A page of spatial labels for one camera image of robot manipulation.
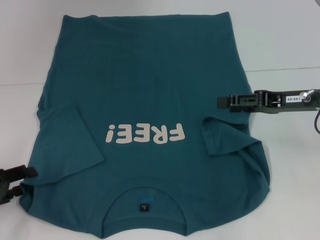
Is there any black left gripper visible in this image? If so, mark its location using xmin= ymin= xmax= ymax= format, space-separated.
xmin=0 ymin=164 xmax=39 ymax=205

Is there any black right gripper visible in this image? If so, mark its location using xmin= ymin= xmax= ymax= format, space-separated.
xmin=217 ymin=88 xmax=320 ymax=116

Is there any teal FREE! print t-shirt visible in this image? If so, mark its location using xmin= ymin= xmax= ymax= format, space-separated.
xmin=19 ymin=11 xmax=272 ymax=238

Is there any right wrist cable with plug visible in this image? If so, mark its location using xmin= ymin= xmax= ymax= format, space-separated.
xmin=313 ymin=107 xmax=320 ymax=135

